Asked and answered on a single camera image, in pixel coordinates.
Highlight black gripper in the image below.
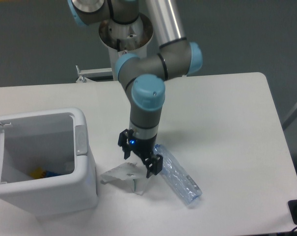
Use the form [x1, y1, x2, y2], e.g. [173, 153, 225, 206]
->
[118, 124, 163, 177]

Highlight white paper carton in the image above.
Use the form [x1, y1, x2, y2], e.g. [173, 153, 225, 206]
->
[101, 162, 150, 196]

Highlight clear blue plastic bottle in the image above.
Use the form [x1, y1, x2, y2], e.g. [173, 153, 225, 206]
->
[154, 144, 202, 205]

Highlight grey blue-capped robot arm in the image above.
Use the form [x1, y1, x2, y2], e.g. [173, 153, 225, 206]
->
[68, 0, 203, 176]

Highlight white open trash can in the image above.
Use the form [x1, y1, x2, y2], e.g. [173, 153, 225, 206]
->
[0, 108, 98, 216]

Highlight blue trash item in bin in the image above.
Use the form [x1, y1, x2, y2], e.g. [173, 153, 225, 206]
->
[45, 171, 60, 178]

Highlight yellow trash item in bin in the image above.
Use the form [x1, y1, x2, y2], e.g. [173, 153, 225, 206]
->
[29, 167, 47, 179]

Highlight white metal base frame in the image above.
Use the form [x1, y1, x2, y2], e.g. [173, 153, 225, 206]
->
[76, 65, 113, 83]

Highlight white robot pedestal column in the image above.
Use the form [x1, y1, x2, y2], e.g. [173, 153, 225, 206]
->
[99, 13, 153, 81]

